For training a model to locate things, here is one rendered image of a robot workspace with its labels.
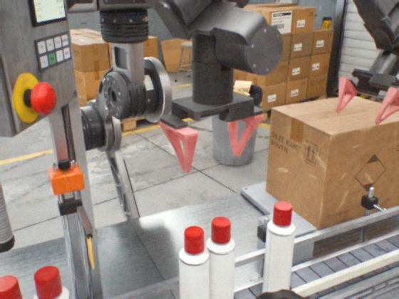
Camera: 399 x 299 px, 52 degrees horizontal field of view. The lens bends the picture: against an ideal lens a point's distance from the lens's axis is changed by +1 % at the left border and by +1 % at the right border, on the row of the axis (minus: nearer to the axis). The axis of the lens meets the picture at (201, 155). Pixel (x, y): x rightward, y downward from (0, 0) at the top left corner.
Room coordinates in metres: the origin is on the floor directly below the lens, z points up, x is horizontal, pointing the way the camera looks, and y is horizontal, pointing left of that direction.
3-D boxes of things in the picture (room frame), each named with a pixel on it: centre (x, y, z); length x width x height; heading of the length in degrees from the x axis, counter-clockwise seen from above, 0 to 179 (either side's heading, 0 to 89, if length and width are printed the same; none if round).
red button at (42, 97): (0.47, 0.19, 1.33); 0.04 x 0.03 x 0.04; 171
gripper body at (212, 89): (0.56, -0.02, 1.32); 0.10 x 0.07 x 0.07; 127
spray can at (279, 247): (0.63, -0.15, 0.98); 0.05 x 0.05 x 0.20
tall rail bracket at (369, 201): (0.85, -0.42, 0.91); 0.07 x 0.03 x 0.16; 26
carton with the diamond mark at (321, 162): (1.07, -0.38, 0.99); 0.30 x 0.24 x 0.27; 116
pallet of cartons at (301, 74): (4.84, -0.82, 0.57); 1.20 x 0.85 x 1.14; 129
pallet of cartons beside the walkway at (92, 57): (4.41, 1.10, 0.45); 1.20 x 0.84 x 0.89; 38
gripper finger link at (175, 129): (0.54, 0.01, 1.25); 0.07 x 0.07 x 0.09; 37
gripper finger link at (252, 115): (0.58, -0.04, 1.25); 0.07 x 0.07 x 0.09; 37
